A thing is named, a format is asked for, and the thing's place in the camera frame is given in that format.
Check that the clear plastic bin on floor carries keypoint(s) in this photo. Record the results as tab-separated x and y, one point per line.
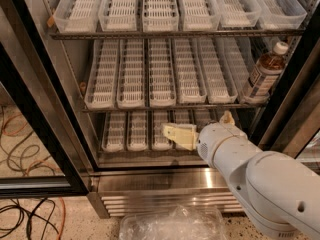
178	223

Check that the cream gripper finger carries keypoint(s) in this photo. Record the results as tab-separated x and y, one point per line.
185	135
227	118

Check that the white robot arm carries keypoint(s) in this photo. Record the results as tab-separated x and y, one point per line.
280	195

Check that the stainless steel fridge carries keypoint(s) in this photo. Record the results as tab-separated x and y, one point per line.
46	72

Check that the plastic bottle with brown drink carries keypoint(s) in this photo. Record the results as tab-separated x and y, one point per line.
266	71

